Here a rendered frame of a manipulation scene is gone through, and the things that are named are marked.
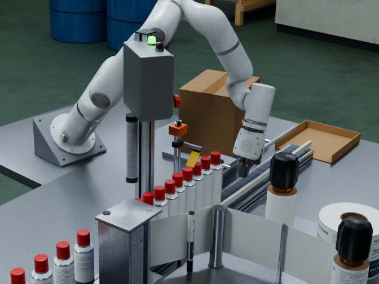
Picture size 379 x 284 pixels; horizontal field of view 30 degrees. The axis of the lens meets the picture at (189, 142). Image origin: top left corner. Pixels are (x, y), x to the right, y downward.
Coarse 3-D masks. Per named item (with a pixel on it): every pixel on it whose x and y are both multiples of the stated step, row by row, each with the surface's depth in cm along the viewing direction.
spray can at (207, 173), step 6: (204, 156) 227; (204, 162) 225; (210, 162) 226; (204, 168) 225; (210, 168) 227; (204, 174) 225; (210, 174) 226; (204, 180) 226; (210, 180) 227; (204, 186) 227; (210, 186) 228; (204, 192) 228; (210, 192) 229; (204, 198) 228; (210, 198) 230; (204, 204) 229; (210, 204) 231
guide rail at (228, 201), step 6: (306, 144) 283; (294, 150) 277; (300, 150) 278; (264, 174) 256; (252, 180) 251; (258, 180) 252; (246, 186) 246; (252, 186) 249; (240, 192) 242; (228, 198) 237; (234, 198) 240; (222, 204) 233; (228, 204) 237
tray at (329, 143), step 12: (300, 132) 316; (312, 132) 317; (324, 132) 317; (336, 132) 314; (348, 132) 311; (276, 144) 300; (300, 144) 303; (312, 144) 304; (324, 144) 304; (336, 144) 305; (348, 144) 298; (324, 156) 293; (336, 156) 289
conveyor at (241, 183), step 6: (288, 150) 285; (306, 150) 286; (300, 156) 280; (258, 168) 268; (264, 168) 268; (252, 174) 264; (258, 174) 264; (240, 180) 258; (246, 180) 258; (264, 180) 259; (234, 186) 254; (240, 186) 254; (258, 186) 254; (222, 192) 249; (228, 192) 249; (234, 192) 249; (246, 192) 250; (222, 198) 245; (240, 198) 245; (234, 204) 241
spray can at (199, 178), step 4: (196, 164) 221; (200, 164) 221; (192, 168) 221; (196, 168) 221; (200, 168) 221; (196, 172) 221; (200, 172) 222; (196, 176) 222; (200, 176) 222; (196, 180) 221; (200, 180) 222; (196, 184) 222; (200, 184) 222; (196, 188) 222; (200, 188) 223; (196, 192) 223; (200, 192) 223; (196, 196) 223; (200, 196) 224; (196, 200) 224; (200, 200) 225; (196, 204) 224; (200, 204) 225; (196, 208) 225; (200, 208) 226
